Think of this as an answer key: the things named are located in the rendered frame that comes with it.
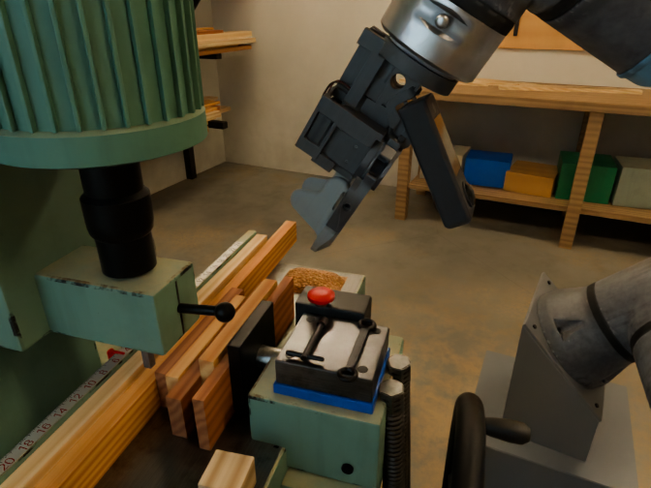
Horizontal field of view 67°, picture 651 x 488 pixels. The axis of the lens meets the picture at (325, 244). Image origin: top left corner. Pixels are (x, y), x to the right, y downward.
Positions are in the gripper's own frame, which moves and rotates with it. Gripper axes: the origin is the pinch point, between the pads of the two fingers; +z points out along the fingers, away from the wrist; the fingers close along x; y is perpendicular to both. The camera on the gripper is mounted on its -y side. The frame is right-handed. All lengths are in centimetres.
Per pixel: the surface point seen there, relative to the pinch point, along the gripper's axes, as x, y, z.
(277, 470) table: 12.9, -8.7, 16.7
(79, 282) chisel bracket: 11.9, 17.1, 11.7
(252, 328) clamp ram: 4.7, 1.3, 11.0
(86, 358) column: 0.4, 18.8, 38.0
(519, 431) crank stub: 0.1, -28.9, 5.5
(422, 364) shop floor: -117, -60, 91
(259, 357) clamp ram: 4.6, -1.1, 14.1
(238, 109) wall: -347, 129, 145
